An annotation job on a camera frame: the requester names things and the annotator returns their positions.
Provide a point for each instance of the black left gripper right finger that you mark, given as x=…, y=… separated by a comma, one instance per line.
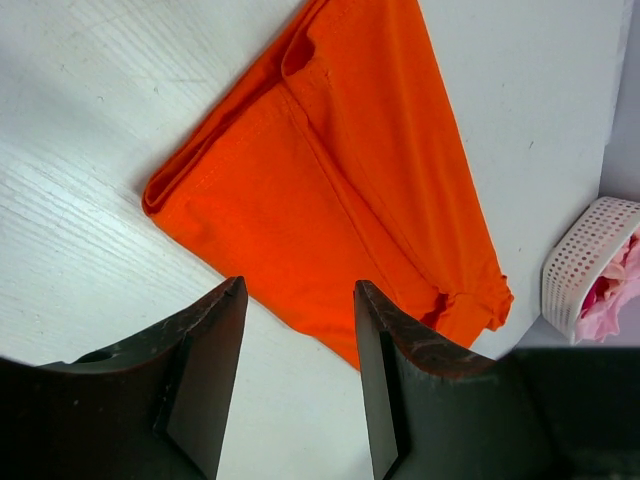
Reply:
x=436, y=410

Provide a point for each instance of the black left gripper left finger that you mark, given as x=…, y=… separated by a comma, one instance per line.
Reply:
x=154, y=405

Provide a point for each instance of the orange t shirt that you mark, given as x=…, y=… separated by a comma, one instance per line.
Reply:
x=336, y=158

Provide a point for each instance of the white perforated laundry basket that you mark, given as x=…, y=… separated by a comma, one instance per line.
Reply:
x=579, y=257

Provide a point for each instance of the light pink t shirt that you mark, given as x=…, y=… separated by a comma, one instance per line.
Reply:
x=617, y=284

